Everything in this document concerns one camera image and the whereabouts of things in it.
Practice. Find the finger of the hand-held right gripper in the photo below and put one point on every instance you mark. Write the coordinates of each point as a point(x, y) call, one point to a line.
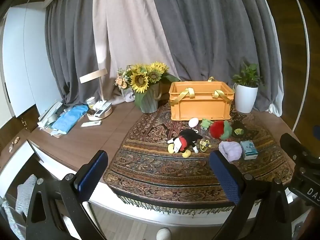
point(296, 148)

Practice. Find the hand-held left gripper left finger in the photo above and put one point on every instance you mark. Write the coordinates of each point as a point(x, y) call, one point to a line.
point(92, 173)

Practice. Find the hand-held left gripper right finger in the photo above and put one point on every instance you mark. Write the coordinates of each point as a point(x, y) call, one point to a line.
point(225, 178)

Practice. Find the light blue tissue packet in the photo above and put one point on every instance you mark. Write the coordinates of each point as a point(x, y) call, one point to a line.
point(248, 150)

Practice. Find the red and green fluffy toy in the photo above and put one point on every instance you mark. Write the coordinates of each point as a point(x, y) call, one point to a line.
point(217, 130)

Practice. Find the pink egg-shaped sponge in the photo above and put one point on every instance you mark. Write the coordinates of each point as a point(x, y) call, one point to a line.
point(193, 123)

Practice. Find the orange plastic crate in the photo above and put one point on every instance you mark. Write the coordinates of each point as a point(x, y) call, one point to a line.
point(200, 105)

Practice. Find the purple fluffy cloth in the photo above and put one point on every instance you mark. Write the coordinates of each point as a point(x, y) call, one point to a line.
point(231, 151)

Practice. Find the small green yellow toy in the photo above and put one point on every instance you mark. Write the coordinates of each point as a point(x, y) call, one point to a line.
point(204, 145)

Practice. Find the white remote control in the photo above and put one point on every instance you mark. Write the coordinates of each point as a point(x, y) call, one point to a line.
point(91, 124)

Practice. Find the dark green yellow toy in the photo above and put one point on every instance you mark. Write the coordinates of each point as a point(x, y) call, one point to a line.
point(238, 130)

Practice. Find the black and red mouse plush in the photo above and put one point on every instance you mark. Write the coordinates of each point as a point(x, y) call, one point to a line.
point(186, 137)

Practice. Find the green frog plush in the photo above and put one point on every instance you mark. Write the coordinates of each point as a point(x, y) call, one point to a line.
point(206, 123)

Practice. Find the blue cloth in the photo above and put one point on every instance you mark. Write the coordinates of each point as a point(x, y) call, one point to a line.
point(67, 120)

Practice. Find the round wooden tray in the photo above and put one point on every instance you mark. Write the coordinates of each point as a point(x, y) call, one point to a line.
point(106, 113)

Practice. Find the white device with screen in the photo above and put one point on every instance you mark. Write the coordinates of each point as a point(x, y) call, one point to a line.
point(100, 112)

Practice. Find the patterned paisley table cloth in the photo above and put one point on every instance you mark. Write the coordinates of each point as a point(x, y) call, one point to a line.
point(155, 170)

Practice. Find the striped cloth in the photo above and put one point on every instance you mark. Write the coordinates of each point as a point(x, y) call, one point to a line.
point(25, 195)

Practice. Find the white paper cup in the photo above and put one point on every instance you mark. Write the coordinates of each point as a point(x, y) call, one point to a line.
point(91, 102)

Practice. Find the green plant in white pot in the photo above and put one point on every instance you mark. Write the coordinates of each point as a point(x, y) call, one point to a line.
point(246, 97)

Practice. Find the long white box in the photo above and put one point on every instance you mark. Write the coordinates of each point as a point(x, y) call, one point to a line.
point(48, 115)

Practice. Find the white slipper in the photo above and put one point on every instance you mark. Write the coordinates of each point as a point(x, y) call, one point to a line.
point(163, 234)

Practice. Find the brown wooden drawer cabinet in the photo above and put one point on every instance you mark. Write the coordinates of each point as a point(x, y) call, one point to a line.
point(17, 132)

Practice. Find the grey-green ribbed vase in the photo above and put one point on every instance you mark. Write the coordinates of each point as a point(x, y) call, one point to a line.
point(148, 100)

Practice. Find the small peach flower bouquet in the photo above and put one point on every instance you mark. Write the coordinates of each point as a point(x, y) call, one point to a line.
point(122, 80)

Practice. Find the dark wooden box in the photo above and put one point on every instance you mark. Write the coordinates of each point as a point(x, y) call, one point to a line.
point(164, 91)

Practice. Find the sunflower bouquet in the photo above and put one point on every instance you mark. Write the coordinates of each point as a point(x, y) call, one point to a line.
point(146, 76)

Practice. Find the grey curtain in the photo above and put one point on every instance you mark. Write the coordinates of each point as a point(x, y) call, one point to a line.
point(212, 30)
point(72, 55)

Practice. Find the white cabinet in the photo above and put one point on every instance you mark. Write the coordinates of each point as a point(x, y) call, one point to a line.
point(22, 60)

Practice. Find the beige curtain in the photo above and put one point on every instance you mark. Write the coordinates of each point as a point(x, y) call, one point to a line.
point(130, 25)

